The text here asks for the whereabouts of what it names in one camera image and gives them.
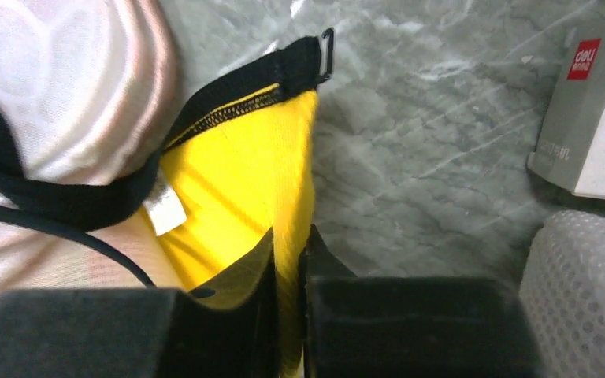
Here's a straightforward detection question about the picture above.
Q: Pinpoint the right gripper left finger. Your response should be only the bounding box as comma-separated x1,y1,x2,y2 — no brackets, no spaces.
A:
0,232,279,377

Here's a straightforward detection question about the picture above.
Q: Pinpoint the white mesh cylinder laundry bag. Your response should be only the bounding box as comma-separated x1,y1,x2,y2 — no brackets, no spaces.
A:
519,210,605,377

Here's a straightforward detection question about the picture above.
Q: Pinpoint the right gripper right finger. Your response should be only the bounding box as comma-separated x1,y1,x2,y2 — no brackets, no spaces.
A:
299,227,543,377

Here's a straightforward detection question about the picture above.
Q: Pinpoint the grey deli box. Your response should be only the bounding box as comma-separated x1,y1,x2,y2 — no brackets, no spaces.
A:
527,18,605,200

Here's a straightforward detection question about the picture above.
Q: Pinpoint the yellow black bra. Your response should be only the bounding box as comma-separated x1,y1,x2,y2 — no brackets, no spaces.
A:
0,28,335,377

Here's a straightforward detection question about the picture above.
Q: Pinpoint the floral pink laundry bag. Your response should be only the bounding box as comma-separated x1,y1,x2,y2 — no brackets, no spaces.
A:
0,1,177,293

